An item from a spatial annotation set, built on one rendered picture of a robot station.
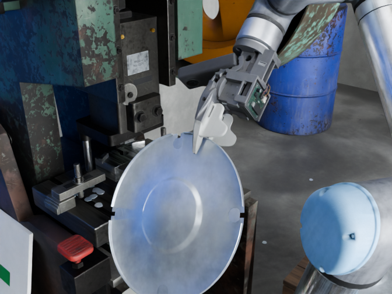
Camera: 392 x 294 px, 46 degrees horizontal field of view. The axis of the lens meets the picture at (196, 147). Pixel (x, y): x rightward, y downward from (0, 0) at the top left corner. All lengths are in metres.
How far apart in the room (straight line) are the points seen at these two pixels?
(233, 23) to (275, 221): 1.28
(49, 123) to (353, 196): 0.97
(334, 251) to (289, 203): 1.96
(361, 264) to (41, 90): 0.99
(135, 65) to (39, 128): 0.36
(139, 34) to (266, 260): 1.33
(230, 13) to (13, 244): 0.95
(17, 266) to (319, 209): 1.07
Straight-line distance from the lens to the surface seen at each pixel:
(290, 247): 2.27
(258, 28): 0.82
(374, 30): 0.79
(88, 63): 1.04
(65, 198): 1.26
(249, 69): 0.81
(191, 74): 0.84
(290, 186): 2.75
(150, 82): 1.24
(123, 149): 1.38
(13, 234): 1.49
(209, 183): 0.76
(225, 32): 1.45
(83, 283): 1.08
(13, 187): 1.45
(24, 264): 1.48
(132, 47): 1.17
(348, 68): 4.58
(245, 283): 1.59
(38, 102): 1.35
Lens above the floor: 1.39
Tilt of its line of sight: 26 degrees down
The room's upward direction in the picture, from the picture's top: straight up
